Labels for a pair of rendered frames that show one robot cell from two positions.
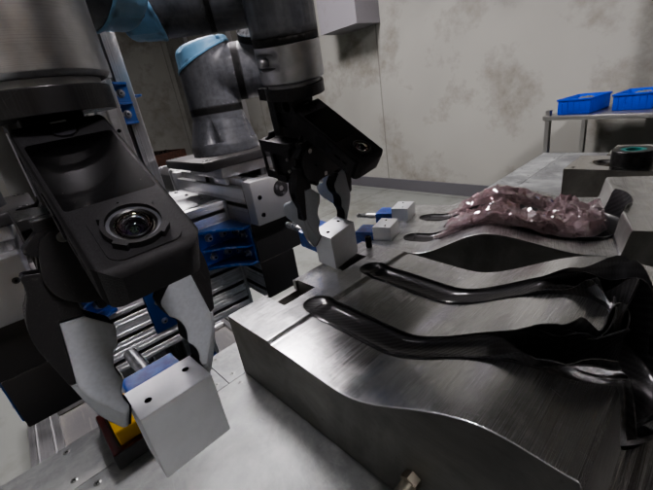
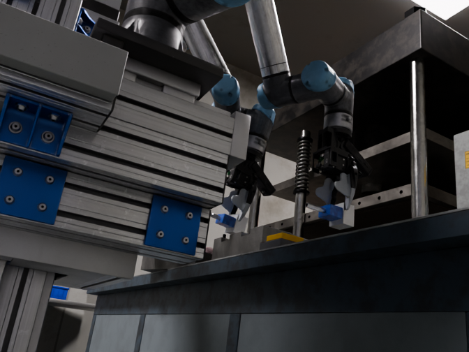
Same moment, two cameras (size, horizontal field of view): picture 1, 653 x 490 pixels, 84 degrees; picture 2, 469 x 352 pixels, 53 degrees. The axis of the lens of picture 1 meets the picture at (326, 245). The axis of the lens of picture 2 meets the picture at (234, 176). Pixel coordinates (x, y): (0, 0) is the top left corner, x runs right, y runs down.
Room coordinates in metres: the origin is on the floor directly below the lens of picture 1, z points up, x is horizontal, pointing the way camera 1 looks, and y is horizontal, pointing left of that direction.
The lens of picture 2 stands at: (0.25, 1.28, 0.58)
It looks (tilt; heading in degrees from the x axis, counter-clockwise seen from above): 21 degrees up; 282
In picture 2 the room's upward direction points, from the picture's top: 7 degrees clockwise
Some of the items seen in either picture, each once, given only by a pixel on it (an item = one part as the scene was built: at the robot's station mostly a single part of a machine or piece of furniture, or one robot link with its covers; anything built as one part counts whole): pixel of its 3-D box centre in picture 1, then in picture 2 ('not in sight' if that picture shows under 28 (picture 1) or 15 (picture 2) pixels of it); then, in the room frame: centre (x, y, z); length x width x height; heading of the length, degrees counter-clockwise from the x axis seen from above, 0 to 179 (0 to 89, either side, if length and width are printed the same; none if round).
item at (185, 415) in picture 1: (155, 383); (327, 211); (0.24, 0.16, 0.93); 0.13 x 0.05 x 0.05; 41
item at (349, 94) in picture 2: not in sight; (338, 100); (0.23, 0.15, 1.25); 0.09 x 0.08 x 0.11; 64
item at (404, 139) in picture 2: not in sight; (381, 185); (-0.04, -1.19, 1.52); 1.10 x 0.70 x 0.05; 130
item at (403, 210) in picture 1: (383, 216); not in sight; (0.77, -0.14, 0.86); 0.13 x 0.05 x 0.05; 58
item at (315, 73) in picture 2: not in sight; (317, 84); (0.29, 0.23, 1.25); 0.11 x 0.11 x 0.08; 64
